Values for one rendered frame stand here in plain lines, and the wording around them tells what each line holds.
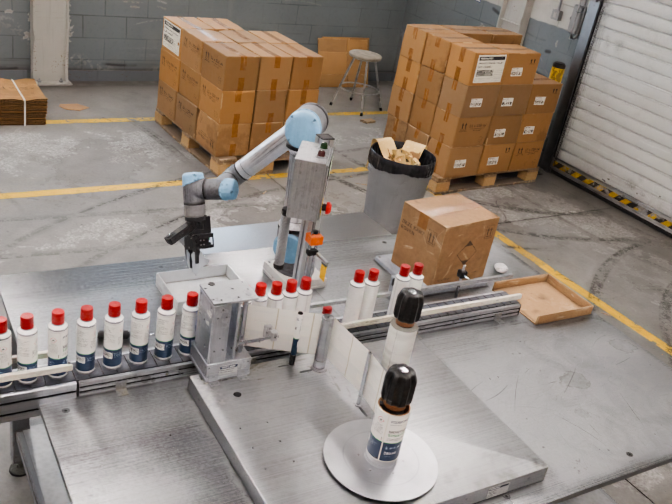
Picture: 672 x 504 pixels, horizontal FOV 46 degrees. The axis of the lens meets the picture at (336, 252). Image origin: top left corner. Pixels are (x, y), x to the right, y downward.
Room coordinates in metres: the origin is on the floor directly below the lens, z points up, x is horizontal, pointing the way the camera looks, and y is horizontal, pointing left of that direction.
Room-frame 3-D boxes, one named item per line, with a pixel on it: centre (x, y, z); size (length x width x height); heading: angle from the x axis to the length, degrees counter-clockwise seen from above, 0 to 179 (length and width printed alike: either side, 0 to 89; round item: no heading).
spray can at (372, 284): (2.29, -0.14, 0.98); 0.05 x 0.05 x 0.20
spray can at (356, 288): (2.26, -0.09, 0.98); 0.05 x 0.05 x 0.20
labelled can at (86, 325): (1.76, 0.63, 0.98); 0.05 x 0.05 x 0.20
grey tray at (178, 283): (2.35, 0.43, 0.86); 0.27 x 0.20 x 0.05; 126
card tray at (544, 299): (2.78, -0.84, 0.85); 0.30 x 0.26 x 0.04; 125
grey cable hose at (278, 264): (2.20, 0.17, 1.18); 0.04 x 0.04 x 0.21
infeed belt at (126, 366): (2.21, -0.02, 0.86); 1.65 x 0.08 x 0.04; 125
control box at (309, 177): (2.22, 0.12, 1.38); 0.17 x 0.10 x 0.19; 0
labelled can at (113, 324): (1.80, 0.57, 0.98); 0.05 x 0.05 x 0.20
